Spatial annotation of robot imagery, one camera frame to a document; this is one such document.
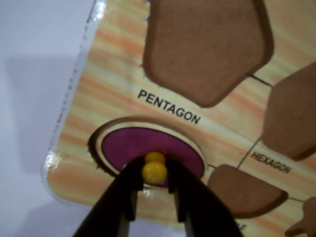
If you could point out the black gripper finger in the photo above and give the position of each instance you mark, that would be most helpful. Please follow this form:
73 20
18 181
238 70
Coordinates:
200 202
118 197

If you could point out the purple oval piece yellow pin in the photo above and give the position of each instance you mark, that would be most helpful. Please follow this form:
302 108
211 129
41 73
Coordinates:
138 143

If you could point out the wooden shapes puzzle board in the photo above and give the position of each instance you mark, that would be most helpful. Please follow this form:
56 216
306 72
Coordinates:
222 128

